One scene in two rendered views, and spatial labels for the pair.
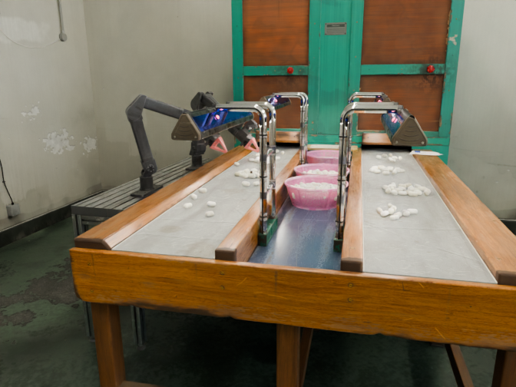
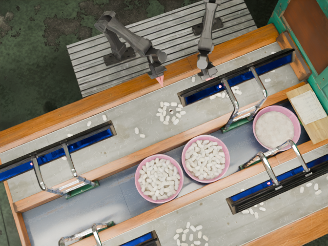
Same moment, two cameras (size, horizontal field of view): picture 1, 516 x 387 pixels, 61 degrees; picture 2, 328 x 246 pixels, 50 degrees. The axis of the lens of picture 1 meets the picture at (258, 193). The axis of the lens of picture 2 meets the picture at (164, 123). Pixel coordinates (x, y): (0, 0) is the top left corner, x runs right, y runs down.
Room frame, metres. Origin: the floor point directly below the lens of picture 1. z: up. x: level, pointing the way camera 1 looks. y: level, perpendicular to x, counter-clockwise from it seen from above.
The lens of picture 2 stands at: (1.71, -0.48, 2.71)
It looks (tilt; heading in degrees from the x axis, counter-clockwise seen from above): 74 degrees down; 59
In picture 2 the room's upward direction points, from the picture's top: 5 degrees counter-clockwise
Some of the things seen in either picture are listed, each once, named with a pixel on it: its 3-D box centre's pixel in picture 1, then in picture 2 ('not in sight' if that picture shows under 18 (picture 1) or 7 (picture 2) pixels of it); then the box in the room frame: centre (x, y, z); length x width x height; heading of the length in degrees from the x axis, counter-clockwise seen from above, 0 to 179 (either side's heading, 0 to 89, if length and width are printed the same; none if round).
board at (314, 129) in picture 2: (330, 147); (311, 112); (2.70, -0.46, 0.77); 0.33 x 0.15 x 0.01; 77
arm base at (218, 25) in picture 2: (196, 160); (208, 24); (2.61, 0.37, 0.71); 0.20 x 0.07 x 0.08; 164
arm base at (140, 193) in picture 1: (146, 183); (118, 54); (2.03, 0.54, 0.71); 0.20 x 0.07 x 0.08; 164
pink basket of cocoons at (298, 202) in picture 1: (315, 193); (159, 179); (1.79, -0.25, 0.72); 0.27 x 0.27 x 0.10
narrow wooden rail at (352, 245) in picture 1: (355, 190); (190, 198); (1.86, -0.43, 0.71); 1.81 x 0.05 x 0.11; 167
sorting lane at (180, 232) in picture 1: (245, 181); (154, 117); (1.97, 0.06, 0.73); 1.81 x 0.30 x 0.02; 167
